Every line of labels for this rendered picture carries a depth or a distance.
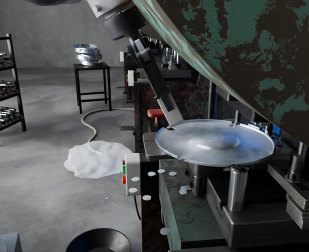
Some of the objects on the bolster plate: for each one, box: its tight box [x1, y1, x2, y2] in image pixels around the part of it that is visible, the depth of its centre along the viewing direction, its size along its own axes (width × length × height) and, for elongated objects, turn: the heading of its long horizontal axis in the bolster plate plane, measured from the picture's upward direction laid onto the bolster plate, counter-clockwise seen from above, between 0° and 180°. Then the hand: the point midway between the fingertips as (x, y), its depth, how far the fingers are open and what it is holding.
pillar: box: [297, 141, 309, 171], centre depth 67 cm, size 2×2×14 cm
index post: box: [227, 165, 248, 212], centre depth 58 cm, size 3×3×10 cm
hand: (169, 108), depth 58 cm, fingers closed
